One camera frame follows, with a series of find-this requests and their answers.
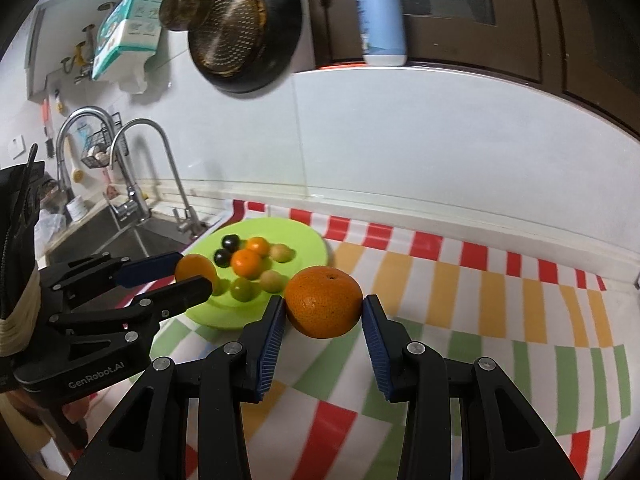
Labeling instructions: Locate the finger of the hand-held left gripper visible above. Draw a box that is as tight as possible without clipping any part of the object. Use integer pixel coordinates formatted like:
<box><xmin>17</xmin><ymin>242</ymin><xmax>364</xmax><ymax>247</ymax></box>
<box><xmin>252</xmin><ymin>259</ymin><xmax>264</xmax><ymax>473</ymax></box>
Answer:
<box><xmin>37</xmin><ymin>252</ymin><xmax>185</xmax><ymax>306</ymax></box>
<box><xmin>50</xmin><ymin>275</ymin><xmax>213</xmax><ymax>333</ymax></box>

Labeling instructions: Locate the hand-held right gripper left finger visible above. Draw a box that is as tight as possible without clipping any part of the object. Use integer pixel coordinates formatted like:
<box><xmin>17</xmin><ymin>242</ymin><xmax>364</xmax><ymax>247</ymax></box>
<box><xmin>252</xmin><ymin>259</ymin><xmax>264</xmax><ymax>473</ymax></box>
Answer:
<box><xmin>65</xmin><ymin>296</ymin><xmax>287</xmax><ymax>480</ymax></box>

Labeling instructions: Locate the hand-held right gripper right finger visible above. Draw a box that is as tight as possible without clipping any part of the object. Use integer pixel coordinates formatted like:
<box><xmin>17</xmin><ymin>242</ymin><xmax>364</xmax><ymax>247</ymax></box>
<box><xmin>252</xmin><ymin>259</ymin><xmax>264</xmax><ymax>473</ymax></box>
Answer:
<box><xmin>362</xmin><ymin>294</ymin><xmax>583</xmax><ymax>480</ymax></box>

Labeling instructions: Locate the small orange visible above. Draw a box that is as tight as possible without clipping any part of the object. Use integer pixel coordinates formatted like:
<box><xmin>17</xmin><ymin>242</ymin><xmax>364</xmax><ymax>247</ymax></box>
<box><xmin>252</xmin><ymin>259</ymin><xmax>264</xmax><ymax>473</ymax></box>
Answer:
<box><xmin>174</xmin><ymin>254</ymin><xmax>219</xmax><ymax>295</ymax></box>
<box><xmin>231</xmin><ymin>250</ymin><xmax>264</xmax><ymax>281</ymax></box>

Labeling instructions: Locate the small green fruit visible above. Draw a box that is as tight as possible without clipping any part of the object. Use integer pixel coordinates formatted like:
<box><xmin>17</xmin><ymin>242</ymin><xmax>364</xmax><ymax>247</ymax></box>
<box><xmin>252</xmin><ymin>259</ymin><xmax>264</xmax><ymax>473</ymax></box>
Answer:
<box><xmin>229</xmin><ymin>277</ymin><xmax>255</xmax><ymax>303</ymax></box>

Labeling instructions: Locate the large orange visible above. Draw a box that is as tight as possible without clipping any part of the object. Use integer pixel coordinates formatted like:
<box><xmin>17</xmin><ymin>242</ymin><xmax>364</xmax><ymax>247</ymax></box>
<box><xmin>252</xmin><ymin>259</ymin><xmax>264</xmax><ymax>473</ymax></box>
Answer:
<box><xmin>284</xmin><ymin>267</ymin><xmax>364</xmax><ymax>339</ymax></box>

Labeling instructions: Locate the yellow-green fruit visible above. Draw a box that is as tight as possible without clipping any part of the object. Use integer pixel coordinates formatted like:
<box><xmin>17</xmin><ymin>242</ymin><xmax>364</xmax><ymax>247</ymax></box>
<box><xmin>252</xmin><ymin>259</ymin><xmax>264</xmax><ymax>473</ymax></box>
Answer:
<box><xmin>260</xmin><ymin>269</ymin><xmax>287</xmax><ymax>293</ymax></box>

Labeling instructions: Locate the green plate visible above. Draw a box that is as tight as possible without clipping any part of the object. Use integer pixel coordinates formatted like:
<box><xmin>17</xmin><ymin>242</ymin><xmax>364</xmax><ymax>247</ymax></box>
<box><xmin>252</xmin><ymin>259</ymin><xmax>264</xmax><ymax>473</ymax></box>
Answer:
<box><xmin>181</xmin><ymin>217</ymin><xmax>329</xmax><ymax>331</ymax></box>

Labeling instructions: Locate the person's left hand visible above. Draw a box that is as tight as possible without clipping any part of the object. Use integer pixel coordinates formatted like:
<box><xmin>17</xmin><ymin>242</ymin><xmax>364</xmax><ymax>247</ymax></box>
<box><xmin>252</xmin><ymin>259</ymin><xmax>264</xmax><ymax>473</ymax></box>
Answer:
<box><xmin>0</xmin><ymin>391</ymin><xmax>93</xmax><ymax>466</ymax></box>

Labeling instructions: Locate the steel sink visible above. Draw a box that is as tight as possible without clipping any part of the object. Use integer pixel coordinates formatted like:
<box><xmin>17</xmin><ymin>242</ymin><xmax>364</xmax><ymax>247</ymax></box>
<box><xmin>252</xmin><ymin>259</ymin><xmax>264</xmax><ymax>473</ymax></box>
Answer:
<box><xmin>47</xmin><ymin>205</ymin><xmax>226</xmax><ymax>266</ymax></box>

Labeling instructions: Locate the checked tablecloth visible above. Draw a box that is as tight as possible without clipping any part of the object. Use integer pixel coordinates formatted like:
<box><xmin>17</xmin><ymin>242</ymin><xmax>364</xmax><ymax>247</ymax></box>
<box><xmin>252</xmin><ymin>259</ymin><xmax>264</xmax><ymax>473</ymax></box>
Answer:
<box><xmin>40</xmin><ymin>199</ymin><xmax>632</xmax><ymax>480</ymax></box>

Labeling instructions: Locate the clear plastic bag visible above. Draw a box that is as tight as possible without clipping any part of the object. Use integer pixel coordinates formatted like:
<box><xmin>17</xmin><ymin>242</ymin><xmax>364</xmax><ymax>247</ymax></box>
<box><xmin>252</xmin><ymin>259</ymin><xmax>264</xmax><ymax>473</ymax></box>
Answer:
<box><xmin>34</xmin><ymin>209</ymin><xmax>68</xmax><ymax>256</ymax></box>

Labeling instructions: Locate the tall steel faucet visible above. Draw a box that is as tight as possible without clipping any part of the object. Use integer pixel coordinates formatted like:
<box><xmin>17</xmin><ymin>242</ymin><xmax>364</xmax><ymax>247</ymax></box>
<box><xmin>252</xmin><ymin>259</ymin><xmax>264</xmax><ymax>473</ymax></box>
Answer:
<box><xmin>55</xmin><ymin>106</ymin><xmax>151</xmax><ymax>223</ymax></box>
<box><xmin>109</xmin><ymin>118</ymin><xmax>207</xmax><ymax>238</ymax></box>

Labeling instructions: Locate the white dish brush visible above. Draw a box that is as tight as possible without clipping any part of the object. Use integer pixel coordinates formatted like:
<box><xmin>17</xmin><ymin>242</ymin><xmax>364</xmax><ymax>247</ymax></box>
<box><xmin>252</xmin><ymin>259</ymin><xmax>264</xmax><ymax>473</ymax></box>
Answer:
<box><xmin>62</xmin><ymin>135</ymin><xmax>86</xmax><ymax>183</ymax></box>

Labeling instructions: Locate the tissue pack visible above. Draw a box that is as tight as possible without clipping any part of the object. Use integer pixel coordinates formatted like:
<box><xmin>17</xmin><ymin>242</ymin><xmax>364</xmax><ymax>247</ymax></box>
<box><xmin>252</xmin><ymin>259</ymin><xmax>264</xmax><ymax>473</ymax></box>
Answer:
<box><xmin>91</xmin><ymin>0</ymin><xmax>173</xmax><ymax>95</ymax></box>

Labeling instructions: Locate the brass perforated strainer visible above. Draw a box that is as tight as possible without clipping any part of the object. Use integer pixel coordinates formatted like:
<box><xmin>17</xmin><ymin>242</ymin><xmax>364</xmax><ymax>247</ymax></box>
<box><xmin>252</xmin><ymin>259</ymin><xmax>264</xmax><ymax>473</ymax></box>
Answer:
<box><xmin>192</xmin><ymin>0</ymin><xmax>271</xmax><ymax>77</ymax></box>

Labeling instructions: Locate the brass ladle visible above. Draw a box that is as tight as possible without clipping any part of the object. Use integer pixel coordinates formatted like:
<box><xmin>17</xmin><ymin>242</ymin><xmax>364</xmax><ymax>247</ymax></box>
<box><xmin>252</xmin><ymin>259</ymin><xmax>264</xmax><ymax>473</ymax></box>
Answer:
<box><xmin>159</xmin><ymin>0</ymin><xmax>217</xmax><ymax>33</ymax></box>

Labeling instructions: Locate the black frying pan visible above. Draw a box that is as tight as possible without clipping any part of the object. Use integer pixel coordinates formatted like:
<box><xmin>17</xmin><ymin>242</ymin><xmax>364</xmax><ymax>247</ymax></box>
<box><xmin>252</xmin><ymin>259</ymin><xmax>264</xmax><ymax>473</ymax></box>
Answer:
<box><xmin>187</xmin><ymin>0</ymin><xmax>304</xmax><ymax>95</ymax></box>

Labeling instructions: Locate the blue and white bottle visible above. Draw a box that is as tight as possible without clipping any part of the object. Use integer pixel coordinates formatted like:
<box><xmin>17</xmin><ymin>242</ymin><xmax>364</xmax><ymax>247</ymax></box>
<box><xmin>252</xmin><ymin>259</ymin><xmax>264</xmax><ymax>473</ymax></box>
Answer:
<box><xmin>354</xmin><ymin>0</ymin><xmax>408</xmax><ymax>67</ymax></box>

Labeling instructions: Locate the black wire basket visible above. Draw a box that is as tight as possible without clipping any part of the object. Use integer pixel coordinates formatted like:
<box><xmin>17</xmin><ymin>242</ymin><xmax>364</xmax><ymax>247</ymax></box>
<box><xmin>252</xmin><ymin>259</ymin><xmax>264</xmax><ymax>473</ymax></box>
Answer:
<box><xmin>80</xmin><ymin>112</ymin><xmax>130</xmax><ymax>170</ymax></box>

